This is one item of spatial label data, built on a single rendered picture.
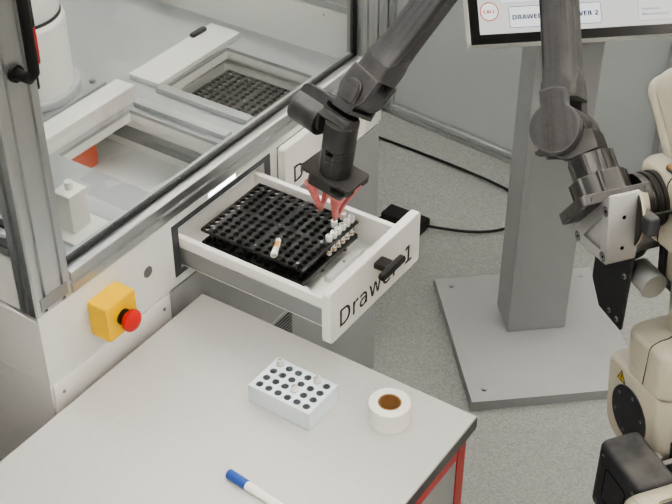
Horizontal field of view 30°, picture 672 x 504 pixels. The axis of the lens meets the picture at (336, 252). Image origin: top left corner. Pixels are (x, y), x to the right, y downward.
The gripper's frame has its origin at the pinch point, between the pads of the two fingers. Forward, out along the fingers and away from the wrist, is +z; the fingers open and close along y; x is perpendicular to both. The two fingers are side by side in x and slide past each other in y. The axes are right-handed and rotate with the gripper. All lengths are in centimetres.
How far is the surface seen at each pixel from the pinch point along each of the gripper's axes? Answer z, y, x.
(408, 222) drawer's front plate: 2.9, -10.3, -10.4
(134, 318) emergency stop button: 10.5, 13.4, 34.2
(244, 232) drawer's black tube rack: 9.1, 13.0, 6.4
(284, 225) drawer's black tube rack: 8.4, 8.6, 0.5
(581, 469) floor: 92, -45, -59
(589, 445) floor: 92, -43, -67
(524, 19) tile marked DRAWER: -1, 7, -79
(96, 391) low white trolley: 23, 15, 42
